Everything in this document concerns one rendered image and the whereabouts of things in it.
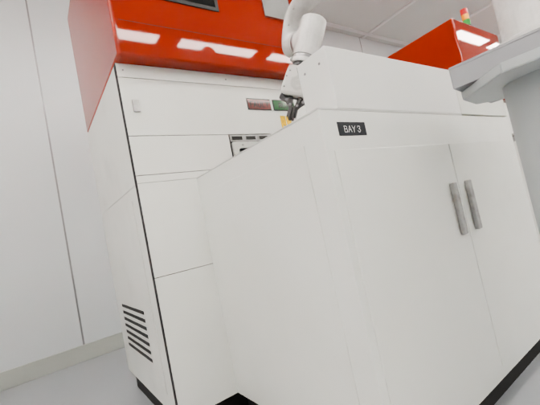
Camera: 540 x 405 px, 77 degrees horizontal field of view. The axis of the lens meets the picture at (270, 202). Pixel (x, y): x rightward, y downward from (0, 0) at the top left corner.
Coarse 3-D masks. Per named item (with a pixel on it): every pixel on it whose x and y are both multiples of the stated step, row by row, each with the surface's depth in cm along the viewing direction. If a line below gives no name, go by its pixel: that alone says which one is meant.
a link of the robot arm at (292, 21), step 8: (296, 0) 109; (304, 0) 109; (312, 0) 108; (320, 0) 109; (288, 8) 112; (296, 8) 111; (304, 8) 112; (312, 8) 113; (288, 16) 113; (296, 16) 113; (288, 24) 114; (296, 24) 115; (288, 32) 114; (288, 40) 113; (288, 48) 114; (288, 56) 118
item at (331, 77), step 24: (336, 48) 74; (312, 72) 76; (336, 72) 73; (360, 72) 78; (384, 72) 83; (408, 72) 90; (432, 72) 97; (312, 96) 77; (336, 96) 72; (360, 96) 76; (384, 96) 82; (408, 96) 88; (432, 96) 95; (456, 96) 103
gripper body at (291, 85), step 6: (288, 66) 110; (294, 66) 109; (288, 72) 109; (294, 72) 108; (288, 78) 109; (294, 78) 108; (282, 84) 109; (288, 84) 109; (294, 84) 108; (300, 84) 108; (282, 90) 109; (288, 90) 108; (294, 90) 108; (300, 90) 108; (294, 96) 111; (300, 96) 108
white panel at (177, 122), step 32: (128, 64) 111; (128, 96) 110; (160, 96) 116; (192, 96) 123; (224, 96) 131; (256, 96) 140; (128, 128) 108; (160, 128) 114; (192, 128) 121; (224, 128) 128; (256, 128) 137; (160, 160) 112; (192, 160) 119; (224, 160) 126
